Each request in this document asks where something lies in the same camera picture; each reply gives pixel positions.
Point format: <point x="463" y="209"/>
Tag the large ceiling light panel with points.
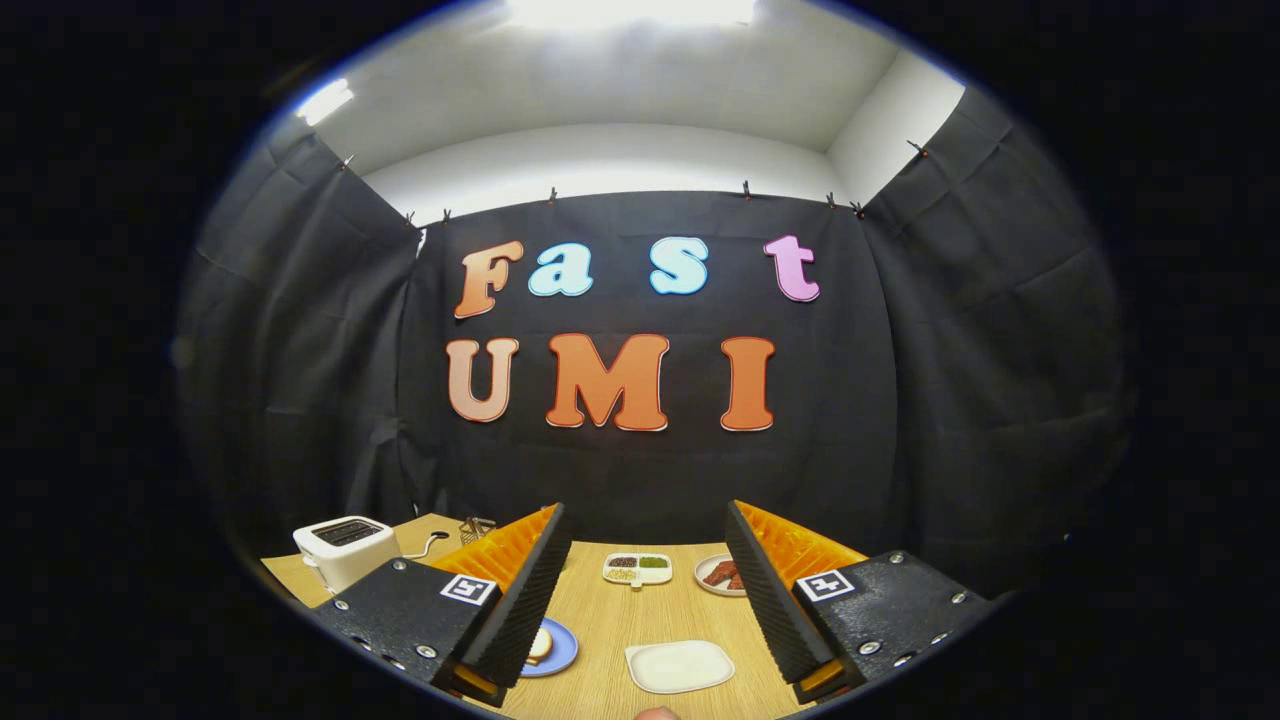
<point x="630" y="12"/>

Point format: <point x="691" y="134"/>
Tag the brown toast slice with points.
<point x="541" y="645"/>

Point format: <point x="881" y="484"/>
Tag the white rounded rectangular tray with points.
<point x="680" y="667"/>

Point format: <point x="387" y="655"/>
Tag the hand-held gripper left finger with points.
<point x="525" y="600"/>

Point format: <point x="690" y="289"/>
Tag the blue round plate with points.
<point x="566" y="650"/>

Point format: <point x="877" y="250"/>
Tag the small ceiling light panel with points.
<point x="325" y="101"/>

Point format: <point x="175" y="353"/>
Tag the white divided dish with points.
<point x="653" y="576"/>

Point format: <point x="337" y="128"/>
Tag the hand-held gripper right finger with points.
<point x="772" y="600"/>

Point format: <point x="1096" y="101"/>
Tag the row of small cloth clips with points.
<point x="746" y="190"/>

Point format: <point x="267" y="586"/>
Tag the white round plate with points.
<point x="700" y="575"/>

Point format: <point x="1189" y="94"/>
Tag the black backdrop cloth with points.
<point x="880" y="400"/>

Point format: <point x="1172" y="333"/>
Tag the white toaster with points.
<point x="350" y="562"/>

